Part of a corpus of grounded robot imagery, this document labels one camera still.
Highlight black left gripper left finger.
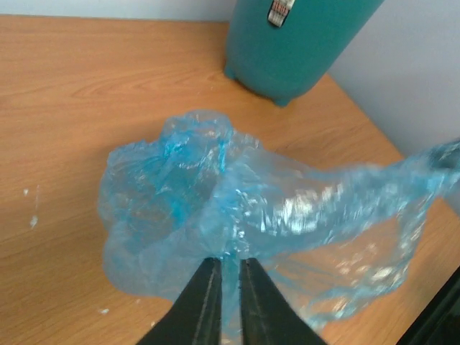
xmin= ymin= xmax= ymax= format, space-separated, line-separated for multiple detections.
xmin=137 ymin=258 xmax=222 ymax=345

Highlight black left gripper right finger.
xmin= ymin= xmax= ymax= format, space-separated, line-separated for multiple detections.
xmin=240 ymin=258 xmax=325 ymax=345

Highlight blue plastic trash bag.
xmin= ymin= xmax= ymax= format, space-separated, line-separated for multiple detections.
xmin=98 ymin=111 xmax=459 ymax=336

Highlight teal plastic trash bin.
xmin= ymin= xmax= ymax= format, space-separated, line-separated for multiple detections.
xmin=224 ymin=0 xmax=382 ymax=106

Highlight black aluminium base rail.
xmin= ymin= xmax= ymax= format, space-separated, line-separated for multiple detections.
xmin=396 ymin=268 xmax=460 ymax=345

